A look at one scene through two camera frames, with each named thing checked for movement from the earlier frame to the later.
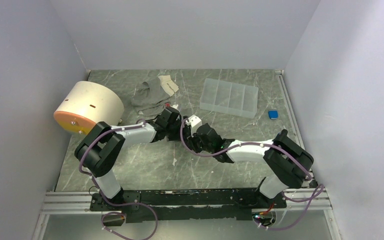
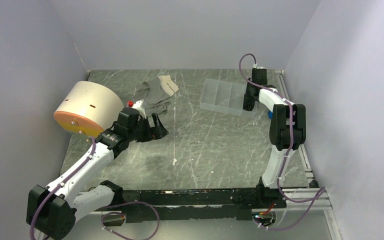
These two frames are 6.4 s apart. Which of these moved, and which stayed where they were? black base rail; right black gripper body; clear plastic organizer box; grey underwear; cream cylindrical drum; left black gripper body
Moved: right black gripper body; left black gripper body
Stayed: cream cylindrical drum; black base rail; clear plastic organizer box; grey underwear
